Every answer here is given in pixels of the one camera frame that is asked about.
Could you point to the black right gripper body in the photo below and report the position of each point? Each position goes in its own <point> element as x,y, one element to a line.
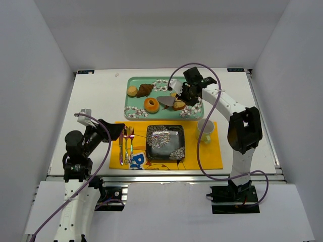
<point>188,93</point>

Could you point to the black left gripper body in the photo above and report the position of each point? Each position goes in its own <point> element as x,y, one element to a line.
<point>105,128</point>

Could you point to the sliced bread piece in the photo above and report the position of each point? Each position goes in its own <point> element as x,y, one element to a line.
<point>178,104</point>

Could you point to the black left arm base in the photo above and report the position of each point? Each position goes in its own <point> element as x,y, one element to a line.
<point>111,197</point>

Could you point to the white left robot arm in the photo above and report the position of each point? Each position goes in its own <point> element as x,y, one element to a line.
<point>83,187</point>

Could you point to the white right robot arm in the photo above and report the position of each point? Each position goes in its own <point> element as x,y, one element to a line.
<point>244,130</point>

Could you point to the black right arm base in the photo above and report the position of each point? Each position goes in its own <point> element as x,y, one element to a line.
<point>224,200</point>

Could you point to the iridescent table knife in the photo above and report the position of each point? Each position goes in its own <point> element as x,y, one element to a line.
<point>121,148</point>

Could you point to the iridescent fork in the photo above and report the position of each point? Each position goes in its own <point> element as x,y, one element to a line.
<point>131,136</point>

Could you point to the yellow cartoon placemat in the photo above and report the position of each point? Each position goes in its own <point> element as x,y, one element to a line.
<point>210,154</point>

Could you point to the small round bun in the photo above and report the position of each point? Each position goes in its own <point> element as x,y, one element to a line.
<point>132,91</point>

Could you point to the green floral tray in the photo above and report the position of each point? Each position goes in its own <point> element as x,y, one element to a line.
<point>160,103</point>

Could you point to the brown croissant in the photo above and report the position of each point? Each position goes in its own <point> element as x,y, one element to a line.
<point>144,90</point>

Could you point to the pale yellow mug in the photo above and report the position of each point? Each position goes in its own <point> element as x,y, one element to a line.
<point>206,128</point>

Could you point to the black floral square plate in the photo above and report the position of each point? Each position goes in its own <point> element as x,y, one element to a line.
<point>165,142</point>

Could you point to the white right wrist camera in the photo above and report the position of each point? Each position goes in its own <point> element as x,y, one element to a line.
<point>176,86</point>

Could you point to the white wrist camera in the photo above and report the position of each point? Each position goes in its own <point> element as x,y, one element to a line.
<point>84,119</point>
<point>176,86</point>

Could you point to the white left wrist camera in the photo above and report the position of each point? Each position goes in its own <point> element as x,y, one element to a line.
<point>84,119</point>

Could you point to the glazed ring donut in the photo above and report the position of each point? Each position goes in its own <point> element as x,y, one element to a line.
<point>151,105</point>

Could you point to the aluminium frame rail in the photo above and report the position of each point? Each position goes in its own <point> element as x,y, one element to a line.
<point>273,179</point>

